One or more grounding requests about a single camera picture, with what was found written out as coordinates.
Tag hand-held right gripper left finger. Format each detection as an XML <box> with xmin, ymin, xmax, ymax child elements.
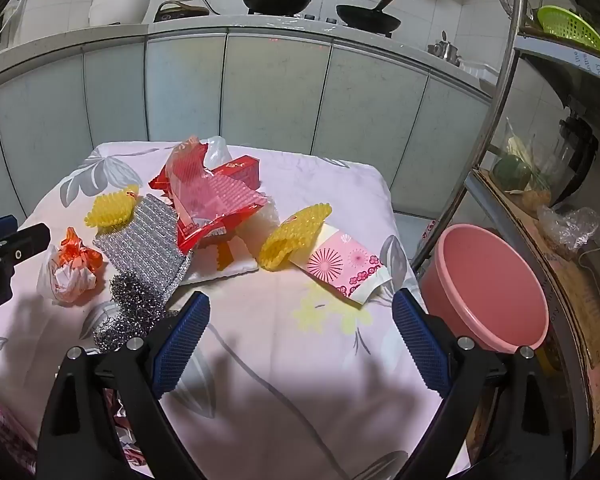
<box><xmin>37</xmin><ymin>290</ymin><xmax>212</xmax><ymax>480</ymax></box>

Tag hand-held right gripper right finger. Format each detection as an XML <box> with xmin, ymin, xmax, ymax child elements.
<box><xmin>392</xmin><ymin>287</ymin><xmax>568</xmax><ymax>480</ymax></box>

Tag orange and white plastic bag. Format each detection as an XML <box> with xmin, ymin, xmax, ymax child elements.
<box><xmin>37</xmin><ymin>226</ymin><xmax>104</xmax><ymax>303</ymax></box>

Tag steel wool scourer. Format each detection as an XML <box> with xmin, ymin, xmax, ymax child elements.
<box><xmin>91</xmin><ymin>315</ymin><xmax>131</xmax><ymax>356</ymax></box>
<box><xmin>109</xmin><ymin>272</ymin><xmax>167</xmax><ymax>331</ymax></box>

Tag pink plastic bucket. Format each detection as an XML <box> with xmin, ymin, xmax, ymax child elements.
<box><xmin>421</xmin><ymin>223</ymin><xmax>551</xmax><ymax>353</ymax></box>

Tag yellow foam net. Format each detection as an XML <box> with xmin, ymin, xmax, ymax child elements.
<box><xmin>258</xmin><ymin>203</ymin><xmax>332</xmax><ymax>271</ymax></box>
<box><xmin>84</xmin><ymin>185</ymin><xmax>141</xmax><ymax>233</ymax></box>

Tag silver scouring cloth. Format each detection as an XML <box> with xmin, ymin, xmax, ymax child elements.
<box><xmin>93</xmin><ymin>193</ymin><xmax>193</xmax><ymax>306</ymax></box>

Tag pink floral paper packet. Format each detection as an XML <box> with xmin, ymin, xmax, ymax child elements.
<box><xmin>305</xmin><ymin>225</ymin><xmax>392</xmax><ymax>306</ymax></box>

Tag red plastic wrapper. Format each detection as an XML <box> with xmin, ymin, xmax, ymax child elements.
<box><xmin>149</xmin><ymin>136</ymin><xmax>268</xmax><ymax>256</ymax></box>

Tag red cardboard box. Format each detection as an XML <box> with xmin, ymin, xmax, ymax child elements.
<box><xmin>207</xmin><ymin>156</ymin><xmax>261</xmax><ymax>191</ymax></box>

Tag clear plastic bag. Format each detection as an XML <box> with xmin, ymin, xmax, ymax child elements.
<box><xmin>536</xmin><ymin>206</ymin><xmax>600</xmax><ymax>253</ymax></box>
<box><xmin>200</xmin><ymin>136</ymin><xmax>231</xmax><ymax>168</ymax></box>

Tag red and white wrapper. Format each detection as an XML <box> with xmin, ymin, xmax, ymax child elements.
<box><xmin>100</xmin><ymin>387</ymin><xmax>146</xmax><ymax>466</ymax></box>

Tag pink floral tablecloth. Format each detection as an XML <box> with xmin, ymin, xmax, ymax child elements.
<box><xmin>0</xmin><ymin>141</ymin><xmax>473</xmax><ymax>480</ymax></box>

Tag cardboard sheet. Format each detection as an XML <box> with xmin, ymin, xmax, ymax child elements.
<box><xmin>472</xmin><ymin>167</ymin><xmax>600</xmax><ymax>451</ymax></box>

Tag ginger root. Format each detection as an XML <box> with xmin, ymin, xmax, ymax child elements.
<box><xmin>522</xmin><ymin>187</ymin><xmax>551</xmax><ymax>211</ymax></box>

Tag crumpled clear plastic bag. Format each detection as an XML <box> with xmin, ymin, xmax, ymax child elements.
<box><xmin>536</xmin><ymin>206</ymin><xmax>600</xmax><ymax>253</ymax></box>

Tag green melon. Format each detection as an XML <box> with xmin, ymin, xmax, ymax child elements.
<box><xmin>492</xmin><ymin>155</ymin><xmax>531</xmax><ymax>192</ymax></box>

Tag pale leafy vegetable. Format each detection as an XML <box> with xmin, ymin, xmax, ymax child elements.
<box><xmin>502</xmin><ymin>117</ymin><xmax>536</xmax><ymax>161</ymax></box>

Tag white basin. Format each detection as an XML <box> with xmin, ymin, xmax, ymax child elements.
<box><xmin>89</xmin><ymin>0</ymin><xmax>152</xmax><ymax>26</ymax></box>

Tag grey kitchen cabinets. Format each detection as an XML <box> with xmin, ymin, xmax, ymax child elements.
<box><xmin>0</xmin><ymin>30</ymin><xmax>493</xmax><ymax>226</ymax></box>

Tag white tray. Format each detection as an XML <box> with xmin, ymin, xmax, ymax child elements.
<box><xmin>460</xmin><ymin>60</ymin><xmax>501</xmax><ymax>86</ymax></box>

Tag dark basket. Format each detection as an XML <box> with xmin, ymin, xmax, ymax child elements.
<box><xmin>154</xmin><ymin>1</ymin><xmax>211</xmax><ymax>23</ymax></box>

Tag white kitchen countertop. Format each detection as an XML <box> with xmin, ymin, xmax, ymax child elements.
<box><xmin>0</xmin><ymin>14</ymin><xmax>498</xmax><ymax>92</ymax></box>

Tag stainless steel kettle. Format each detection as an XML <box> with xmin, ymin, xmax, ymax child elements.
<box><xmin>427</xmin><ymin>31</ymin><xmax>463</xmax><ymax>66</ymax></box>

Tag metal storage rack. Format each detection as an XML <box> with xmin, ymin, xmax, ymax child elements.
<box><xmin>410</xmin><ymin>0</ymin><xmax>600</xmax><ymax>480</ymax></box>

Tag gas stove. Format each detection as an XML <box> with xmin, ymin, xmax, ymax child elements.
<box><xmin>245</xmin><ymin>7</ymin><xmax>396</xmax><ymax>38</ymax></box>

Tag green plastic basket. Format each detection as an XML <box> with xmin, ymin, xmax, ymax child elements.
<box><xmin>536</xmin><ymin>5</ymin><xmax>600</xmax><ymax>56</ymax></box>

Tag black wok with long handle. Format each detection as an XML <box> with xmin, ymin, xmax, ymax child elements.
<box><xmin>336</xmin><ymin>0</ymin><xmax>402</xmax><ymax>36</ymax></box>

